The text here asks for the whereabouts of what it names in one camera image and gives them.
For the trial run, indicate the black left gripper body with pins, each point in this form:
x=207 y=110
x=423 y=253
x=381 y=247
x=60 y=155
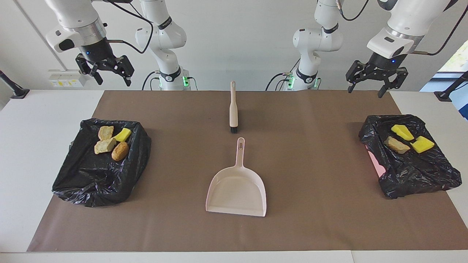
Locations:
x=384 y=63

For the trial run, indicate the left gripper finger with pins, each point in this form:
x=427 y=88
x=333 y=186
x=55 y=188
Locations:
x=398 y=76
x=356 y=71

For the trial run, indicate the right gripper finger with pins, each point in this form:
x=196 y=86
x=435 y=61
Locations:
x=124 y=67
x=87 y=67

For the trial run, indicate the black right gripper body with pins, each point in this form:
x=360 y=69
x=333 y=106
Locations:
x=98 y=54

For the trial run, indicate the notched yellow sponge piece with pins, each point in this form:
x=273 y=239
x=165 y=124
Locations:
x=402 y=132

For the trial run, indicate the pale bread chunk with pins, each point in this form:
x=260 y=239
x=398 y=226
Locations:
x=105 y=132

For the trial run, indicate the small yellow sponge wedge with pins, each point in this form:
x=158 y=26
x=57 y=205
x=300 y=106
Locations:
x=123 y=135

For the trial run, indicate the brown bread roll piece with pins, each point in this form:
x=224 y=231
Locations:
x=396 y=145

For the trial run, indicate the pale paper piece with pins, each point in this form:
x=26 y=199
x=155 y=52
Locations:
x=105 y=146

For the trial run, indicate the brown paper ball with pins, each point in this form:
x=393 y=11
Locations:
x=120 y=151

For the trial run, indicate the beige hand brush black bristles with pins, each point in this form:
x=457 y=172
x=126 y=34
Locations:
x=233 y=113

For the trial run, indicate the beige plastic dustpan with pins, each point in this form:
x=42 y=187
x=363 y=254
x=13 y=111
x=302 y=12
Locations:
x=237 y=190

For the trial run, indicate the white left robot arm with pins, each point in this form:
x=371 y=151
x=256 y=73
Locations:
x=318 y=40

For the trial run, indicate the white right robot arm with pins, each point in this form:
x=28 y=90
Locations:
x=164 y=36

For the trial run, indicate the pink bin with black liner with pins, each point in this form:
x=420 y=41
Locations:
x=413 y=171

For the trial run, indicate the black bag lined bin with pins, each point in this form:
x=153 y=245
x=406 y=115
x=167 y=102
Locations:
x=91 y=179

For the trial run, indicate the black clamp stand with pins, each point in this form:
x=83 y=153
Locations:
x=444 y=95
x=18 y=92

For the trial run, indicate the window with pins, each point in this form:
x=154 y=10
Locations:
x=459 y=60

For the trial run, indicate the brown paper table mat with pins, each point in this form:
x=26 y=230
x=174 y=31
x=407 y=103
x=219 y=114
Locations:
x=310 y=219

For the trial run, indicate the white wall socket box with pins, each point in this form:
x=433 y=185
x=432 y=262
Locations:
x=65 y=78

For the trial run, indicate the white wall conduit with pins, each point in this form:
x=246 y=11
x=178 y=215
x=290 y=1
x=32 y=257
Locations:
x=41 y=36

